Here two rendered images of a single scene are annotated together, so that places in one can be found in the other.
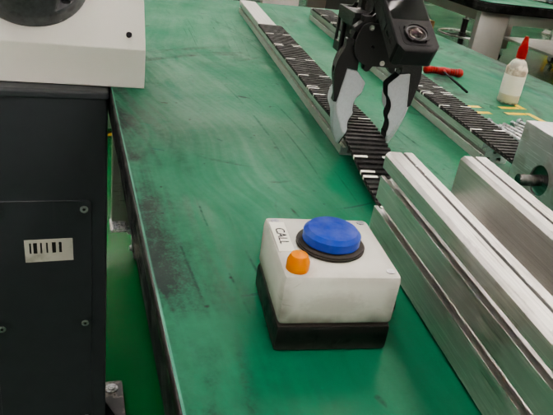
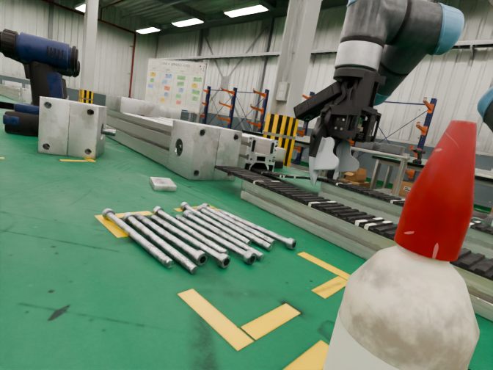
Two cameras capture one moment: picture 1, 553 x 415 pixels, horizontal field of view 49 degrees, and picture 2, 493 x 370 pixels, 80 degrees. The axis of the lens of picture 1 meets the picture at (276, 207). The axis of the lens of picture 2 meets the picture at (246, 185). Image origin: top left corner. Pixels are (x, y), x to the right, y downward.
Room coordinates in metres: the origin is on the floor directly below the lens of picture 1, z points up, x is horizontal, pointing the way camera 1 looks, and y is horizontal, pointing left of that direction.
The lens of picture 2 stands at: (1.15, -0.47, 0.89)
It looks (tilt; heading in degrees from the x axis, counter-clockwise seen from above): 11 degrees down; 154
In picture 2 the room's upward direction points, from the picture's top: 10 degrees clockwise
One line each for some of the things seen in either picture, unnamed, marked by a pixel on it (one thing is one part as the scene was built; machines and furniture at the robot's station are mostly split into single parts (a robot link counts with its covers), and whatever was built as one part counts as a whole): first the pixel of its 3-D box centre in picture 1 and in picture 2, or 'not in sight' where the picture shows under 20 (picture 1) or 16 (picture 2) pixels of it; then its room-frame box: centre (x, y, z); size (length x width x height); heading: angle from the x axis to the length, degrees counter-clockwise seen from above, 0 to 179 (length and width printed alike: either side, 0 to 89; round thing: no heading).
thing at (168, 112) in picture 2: not in sight; (159, 114); (-0.11, -0.30, 0.87); 0.16 x 0.11 x 0.07; 14
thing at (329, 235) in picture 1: (330, 240); not in sight; (0.37, -0.04, 0.84); 0.04 x 0.04 x 0.02
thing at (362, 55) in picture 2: not in sight; (358, 62); (0.71, -0.08, 1.03); 0.08 x 0.08 x 0.05
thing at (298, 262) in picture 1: (298, 260); not in sight; (0.33, -0.02, 0.85); 0.02 x 0.02 x 0.01
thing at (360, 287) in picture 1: (334, 279); (264, 155); (0.37, -0.05, 0.81); 0.10 x 0.08 x 0.06; 104
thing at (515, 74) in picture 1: (517, 69); (404, 309); (1.10, -0.38, 0.84); 0.04 x 0.04 x 0.12
